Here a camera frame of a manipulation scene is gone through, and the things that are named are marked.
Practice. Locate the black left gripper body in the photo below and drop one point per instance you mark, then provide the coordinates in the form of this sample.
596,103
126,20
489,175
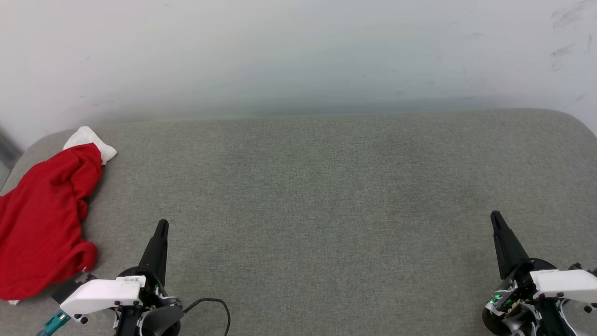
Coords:
161,319

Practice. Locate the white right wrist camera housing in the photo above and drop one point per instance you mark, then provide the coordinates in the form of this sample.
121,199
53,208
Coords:
566,282

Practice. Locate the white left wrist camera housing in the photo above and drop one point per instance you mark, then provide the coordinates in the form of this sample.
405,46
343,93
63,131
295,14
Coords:
100,294

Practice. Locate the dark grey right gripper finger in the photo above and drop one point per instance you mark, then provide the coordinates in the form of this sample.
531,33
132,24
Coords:
508,249

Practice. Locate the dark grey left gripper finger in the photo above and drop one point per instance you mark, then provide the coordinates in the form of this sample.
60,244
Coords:
156,254

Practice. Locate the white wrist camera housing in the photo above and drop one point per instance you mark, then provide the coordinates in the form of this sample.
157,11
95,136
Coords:
100,294
566,282

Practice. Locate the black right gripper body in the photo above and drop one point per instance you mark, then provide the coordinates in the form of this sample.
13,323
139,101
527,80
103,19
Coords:
517,308

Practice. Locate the red and white jersey shirt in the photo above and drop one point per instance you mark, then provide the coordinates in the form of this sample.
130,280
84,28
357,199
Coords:
42,224

